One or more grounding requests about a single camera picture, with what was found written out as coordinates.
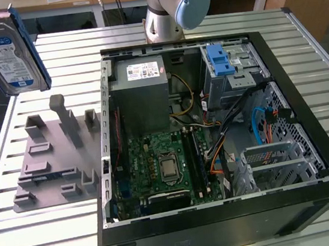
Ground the hard disk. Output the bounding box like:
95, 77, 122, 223
0, 0, 55, 99

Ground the orange black power wire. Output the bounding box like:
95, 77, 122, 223
259, 105, 299, 149

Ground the metal disk bay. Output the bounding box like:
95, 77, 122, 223
235, 135, 325, 196

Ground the grey parts rack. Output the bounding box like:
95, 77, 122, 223
0, 88, 114, 214

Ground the grey power supply unit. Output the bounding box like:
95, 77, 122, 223
104, 53, 176, 141

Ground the green motherboard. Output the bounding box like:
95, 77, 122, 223
107, 124, 224, 221

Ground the CPU socket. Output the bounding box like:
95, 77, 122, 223
155, 150, 183, 188

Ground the silver CPU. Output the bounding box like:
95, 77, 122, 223
161, 159, 178, 178

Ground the blue plastic drive latch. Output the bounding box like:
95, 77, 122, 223
205, 42, 235, 78

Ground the black RAM slot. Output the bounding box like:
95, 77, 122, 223
182, 126, 205, 200
185, 126, 209, 199

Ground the black graphics card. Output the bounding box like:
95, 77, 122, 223
145, 187, 194, 214

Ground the metal optical drive cage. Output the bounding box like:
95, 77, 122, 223
197, 36, 275, 112

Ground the black PC case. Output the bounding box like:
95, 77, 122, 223
70, 19, 329, 246

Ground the yellow wire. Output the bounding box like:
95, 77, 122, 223
164, 70, 198, 118

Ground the black cable bundle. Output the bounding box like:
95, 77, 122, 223
205, 82, 280, 159

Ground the orange wire bundle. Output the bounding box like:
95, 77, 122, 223
206, 144, 232, 178

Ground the blue data wire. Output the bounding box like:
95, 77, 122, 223
249, 105, 274, 148

